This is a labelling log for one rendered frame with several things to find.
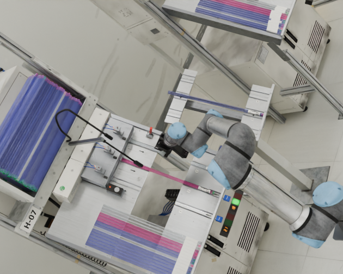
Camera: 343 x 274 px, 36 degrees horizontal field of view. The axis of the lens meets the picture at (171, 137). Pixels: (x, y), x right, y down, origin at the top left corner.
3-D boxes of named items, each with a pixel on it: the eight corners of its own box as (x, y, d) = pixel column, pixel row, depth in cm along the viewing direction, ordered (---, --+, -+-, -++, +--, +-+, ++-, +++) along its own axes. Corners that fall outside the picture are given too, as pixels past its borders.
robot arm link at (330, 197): (363, 200, 202) (344, 183, 196) (343, 228, 202) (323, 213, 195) (341, 188, 213) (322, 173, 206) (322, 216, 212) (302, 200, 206)
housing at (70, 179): (114, 123, 279) (110, 111, 266) (73, 207, 261) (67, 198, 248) (99, 118, 280) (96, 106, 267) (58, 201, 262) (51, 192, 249)
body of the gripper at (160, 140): (159, 135, 257) (164, 128, 246) (175, 143, 258) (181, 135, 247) (153, 149, 255) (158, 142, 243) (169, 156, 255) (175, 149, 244)
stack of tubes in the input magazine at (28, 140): (83, 101, 264) (39, 70, 250) (36, 192, 245) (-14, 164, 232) (72, 105, 274) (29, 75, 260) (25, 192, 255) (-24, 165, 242)
